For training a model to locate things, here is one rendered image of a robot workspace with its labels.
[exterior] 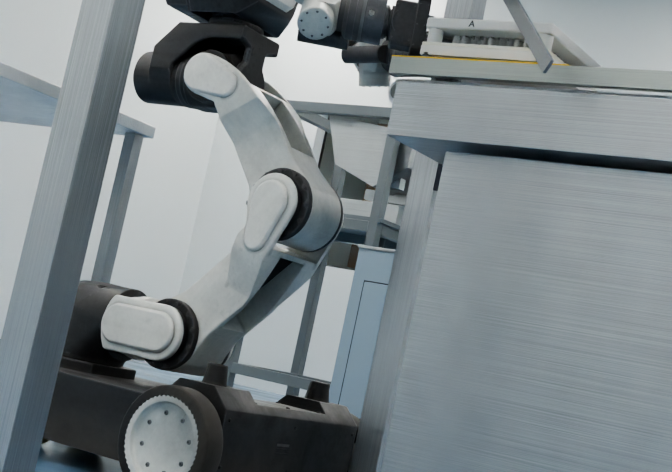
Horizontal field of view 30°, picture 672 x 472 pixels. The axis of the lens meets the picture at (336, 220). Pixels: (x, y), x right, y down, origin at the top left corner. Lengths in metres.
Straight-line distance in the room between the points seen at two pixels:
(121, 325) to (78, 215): 0.87
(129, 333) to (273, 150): 0.46
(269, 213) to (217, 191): 6.61
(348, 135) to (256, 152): 3.60
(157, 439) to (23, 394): 0.58
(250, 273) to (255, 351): 6.14
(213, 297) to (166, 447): 0.39
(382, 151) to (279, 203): 3.60
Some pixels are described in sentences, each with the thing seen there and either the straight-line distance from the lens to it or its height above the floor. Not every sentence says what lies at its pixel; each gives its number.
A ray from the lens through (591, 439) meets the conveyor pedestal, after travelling 2.03.
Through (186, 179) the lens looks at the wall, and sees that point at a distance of 8.93.
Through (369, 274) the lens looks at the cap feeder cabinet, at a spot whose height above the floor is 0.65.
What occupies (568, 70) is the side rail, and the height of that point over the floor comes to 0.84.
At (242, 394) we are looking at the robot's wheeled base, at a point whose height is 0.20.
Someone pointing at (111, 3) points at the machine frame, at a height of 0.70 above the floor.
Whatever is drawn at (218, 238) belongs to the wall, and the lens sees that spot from 8.88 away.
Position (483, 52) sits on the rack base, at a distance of 2.21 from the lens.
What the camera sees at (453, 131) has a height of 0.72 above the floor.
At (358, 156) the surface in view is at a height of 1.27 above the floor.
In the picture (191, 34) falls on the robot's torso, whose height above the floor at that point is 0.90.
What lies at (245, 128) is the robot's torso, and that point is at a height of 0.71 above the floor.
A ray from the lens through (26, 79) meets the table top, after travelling 3.32.
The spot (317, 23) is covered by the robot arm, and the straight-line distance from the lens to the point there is 2.28.
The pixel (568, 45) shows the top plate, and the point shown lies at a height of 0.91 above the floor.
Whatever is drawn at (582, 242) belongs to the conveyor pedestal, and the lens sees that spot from 2.07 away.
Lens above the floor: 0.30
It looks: 6 degrees up
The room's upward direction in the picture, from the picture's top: 12 degrees clockwise
